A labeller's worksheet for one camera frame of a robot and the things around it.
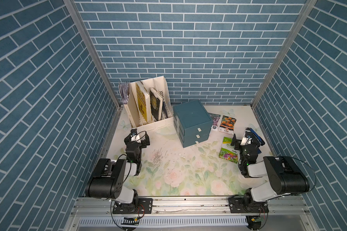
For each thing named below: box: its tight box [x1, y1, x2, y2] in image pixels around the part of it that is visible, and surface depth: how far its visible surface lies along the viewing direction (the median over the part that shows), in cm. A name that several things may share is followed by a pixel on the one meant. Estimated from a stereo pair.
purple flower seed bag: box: [209, 112, 221, 131], surface depth 112 cm
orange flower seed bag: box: [218, 115, 237, 136], surface depth 110 cm
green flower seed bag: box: [218, 136, 239, 164], surface depth 95 cm
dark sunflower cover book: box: [149, 87, 163, 121], surface depth 104 cm
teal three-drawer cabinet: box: [173, 99, 214, 148], surface depth 88 cm
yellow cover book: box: [135, 80, 152, 123], surface depth 97 cm
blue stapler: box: [245, 127, 266, 146], surface depth 101 cm
